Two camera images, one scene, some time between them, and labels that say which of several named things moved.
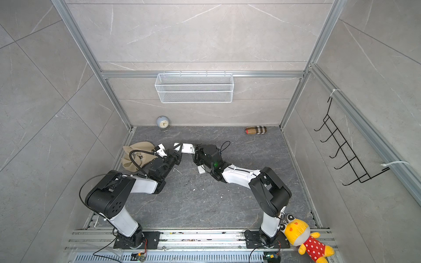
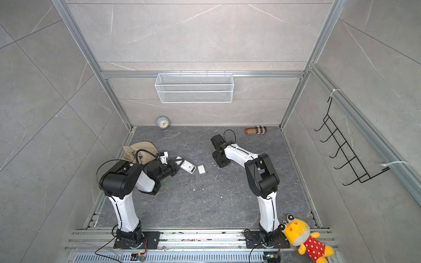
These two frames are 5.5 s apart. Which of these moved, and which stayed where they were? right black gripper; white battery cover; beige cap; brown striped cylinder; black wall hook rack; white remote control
Moved: white remote control; right black gripper
Stayed: white battery cover; beige cap; brown striped cylinder; black wall hook rack
